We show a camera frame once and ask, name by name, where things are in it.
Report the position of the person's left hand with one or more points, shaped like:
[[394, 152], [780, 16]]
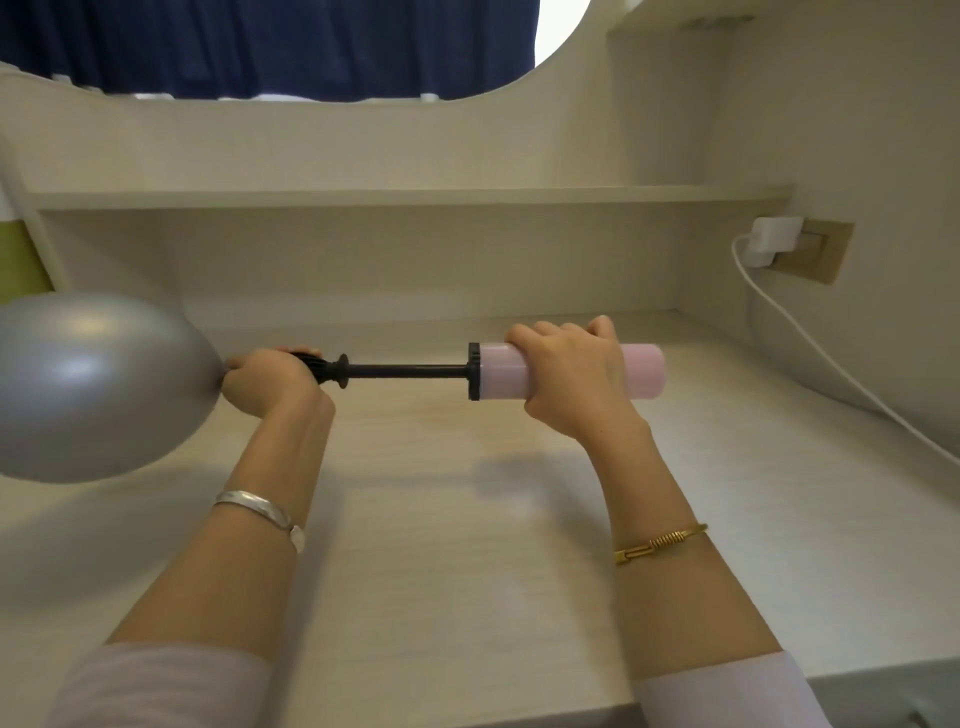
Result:
[[274, 382]]

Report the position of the person's right hand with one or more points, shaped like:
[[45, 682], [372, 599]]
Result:
[[570, 382]]

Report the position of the person's right fingers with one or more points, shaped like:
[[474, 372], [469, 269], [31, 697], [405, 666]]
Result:
[[562, 335]]

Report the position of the person's left fingers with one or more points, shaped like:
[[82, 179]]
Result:
[[238, 379]]

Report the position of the pink and black balloon pump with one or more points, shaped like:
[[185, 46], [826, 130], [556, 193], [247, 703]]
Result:
[[495, 371]]

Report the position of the silver balloon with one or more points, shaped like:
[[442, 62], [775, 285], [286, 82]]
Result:
[[90, 382]]

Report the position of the person's left forearm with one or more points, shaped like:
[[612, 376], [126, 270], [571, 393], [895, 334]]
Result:
[[240, 517]]

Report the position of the person's right forearm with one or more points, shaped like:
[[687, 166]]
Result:
[[667, 540]]

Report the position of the white power adapter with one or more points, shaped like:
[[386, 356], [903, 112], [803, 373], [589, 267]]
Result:
[[772, 240]]

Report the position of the white sleeve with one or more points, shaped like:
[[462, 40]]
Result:
[[165, 690], [735, 694]]

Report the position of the dark blue curtain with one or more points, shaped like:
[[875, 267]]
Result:
[[262, 45]]

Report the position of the cream desk hutch frame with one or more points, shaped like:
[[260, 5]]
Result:
[[525, 127]]

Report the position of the beige wall socket plate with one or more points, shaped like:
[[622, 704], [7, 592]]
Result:
[[832, 251]]

